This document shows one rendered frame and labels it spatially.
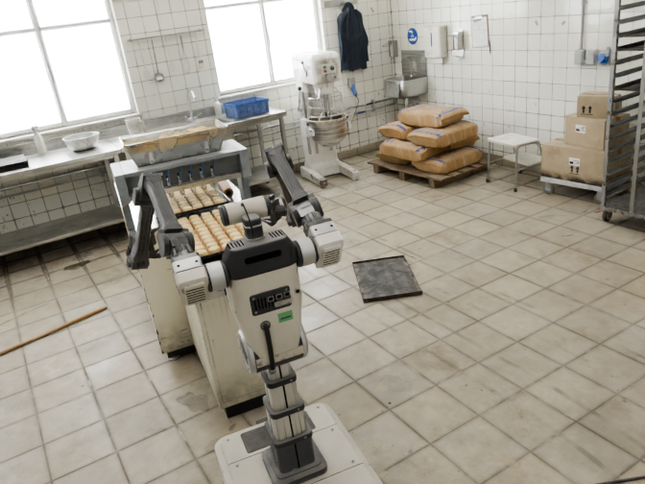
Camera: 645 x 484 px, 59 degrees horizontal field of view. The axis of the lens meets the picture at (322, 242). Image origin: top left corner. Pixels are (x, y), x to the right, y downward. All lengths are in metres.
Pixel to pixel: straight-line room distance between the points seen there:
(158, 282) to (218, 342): 0.72
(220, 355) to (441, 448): 1.10
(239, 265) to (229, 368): 1.17
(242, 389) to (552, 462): 1.45
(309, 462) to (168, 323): 1.50
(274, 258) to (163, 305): 1.70
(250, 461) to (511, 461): 1.10
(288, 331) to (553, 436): 1.41
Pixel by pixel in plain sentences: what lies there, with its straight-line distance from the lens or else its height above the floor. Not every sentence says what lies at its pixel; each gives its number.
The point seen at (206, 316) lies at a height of 0.61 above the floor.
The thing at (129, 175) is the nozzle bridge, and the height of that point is 1.17.
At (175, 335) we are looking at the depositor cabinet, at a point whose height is 0.18.
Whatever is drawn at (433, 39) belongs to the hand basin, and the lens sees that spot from 6.95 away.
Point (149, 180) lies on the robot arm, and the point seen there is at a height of 1.36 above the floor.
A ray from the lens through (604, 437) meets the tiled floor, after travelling 2.90.
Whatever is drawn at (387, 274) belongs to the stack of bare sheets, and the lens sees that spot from 4.18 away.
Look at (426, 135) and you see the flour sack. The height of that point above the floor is 0.51.
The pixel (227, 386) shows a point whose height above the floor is 0.20.
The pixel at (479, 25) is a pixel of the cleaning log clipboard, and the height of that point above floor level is 1.45.
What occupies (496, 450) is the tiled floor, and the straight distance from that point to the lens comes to 2.76.
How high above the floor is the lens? 1.88
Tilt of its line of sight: 23 degrees down
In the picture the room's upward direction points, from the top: 7 degrees counter-clockwise
